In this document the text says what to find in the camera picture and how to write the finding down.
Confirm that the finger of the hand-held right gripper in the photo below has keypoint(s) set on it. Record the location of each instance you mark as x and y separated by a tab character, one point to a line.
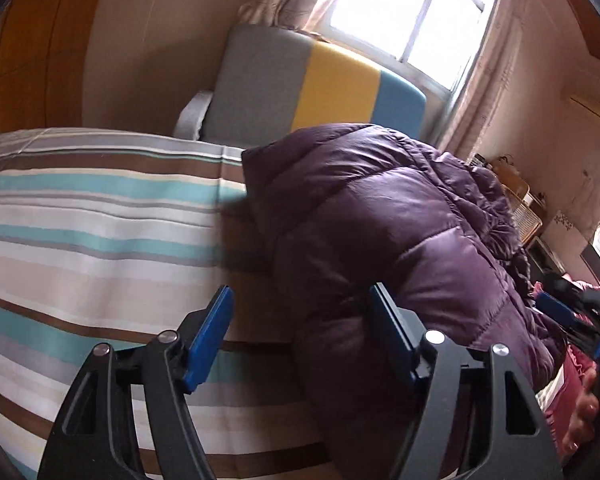
555	307
599	347

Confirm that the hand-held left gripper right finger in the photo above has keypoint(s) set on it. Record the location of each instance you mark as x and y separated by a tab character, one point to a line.
390	335

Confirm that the wooden wardrobe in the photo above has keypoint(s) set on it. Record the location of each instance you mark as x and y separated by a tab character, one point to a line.
30	60

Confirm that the person's right hand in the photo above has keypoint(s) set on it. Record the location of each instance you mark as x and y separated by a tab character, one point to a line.
582	410

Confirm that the cluttered wooden desk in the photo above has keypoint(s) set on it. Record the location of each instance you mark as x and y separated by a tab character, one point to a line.
505	170

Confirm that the white floral-print box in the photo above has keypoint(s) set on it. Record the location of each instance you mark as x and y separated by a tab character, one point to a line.
564	221

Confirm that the purple down jacket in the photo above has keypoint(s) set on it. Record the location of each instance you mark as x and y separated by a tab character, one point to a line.
380	210

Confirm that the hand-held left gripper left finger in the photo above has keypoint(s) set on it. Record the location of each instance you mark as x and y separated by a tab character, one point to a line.
210	340

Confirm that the bedroom window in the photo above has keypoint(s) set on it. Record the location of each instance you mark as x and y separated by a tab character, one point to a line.
380	10

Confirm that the rattan chair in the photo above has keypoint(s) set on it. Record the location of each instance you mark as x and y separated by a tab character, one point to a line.
525	220

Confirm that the striped bed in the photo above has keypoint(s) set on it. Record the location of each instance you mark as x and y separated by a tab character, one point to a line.
105	240

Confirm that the beige patterned curtain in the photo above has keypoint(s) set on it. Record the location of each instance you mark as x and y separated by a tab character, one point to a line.
485	100
290	0

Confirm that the grey yellow blue headboard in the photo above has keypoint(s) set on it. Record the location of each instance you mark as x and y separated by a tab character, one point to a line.
260	85

